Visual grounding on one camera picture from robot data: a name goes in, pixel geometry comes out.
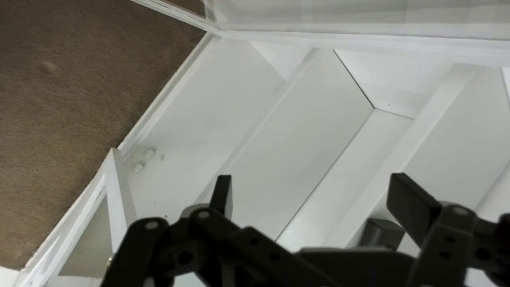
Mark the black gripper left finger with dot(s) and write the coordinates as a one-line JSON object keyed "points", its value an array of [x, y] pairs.
{"points": [[204, 242]]}

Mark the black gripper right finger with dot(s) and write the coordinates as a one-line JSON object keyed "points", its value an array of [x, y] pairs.
{"points": [[452, 239]]}

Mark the black remote control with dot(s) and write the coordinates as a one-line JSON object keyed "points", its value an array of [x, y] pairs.
{"points": [[381, 234]]}

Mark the white open cabinet door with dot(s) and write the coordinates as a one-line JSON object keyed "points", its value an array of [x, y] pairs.
{"points": [[109, 186]]}

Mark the white cabinet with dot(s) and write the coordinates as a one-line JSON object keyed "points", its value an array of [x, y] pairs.
{"points": [[311, 106]]}

